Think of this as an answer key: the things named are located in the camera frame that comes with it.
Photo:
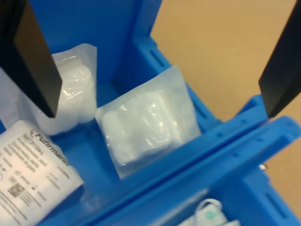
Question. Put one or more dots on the white gauze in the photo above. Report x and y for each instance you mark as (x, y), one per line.
(145, 127)
(77, 94)

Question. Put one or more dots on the plain white flat packet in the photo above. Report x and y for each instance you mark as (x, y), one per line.
(14, 106)

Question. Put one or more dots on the blue plastic bin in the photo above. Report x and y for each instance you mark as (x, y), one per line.
(235, 188)
(105, 35)

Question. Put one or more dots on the white printed Fuhrmann packet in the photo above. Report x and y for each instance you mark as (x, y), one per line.
(35, 176)

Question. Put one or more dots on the white mask with green print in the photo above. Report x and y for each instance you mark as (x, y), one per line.
(211, 216)

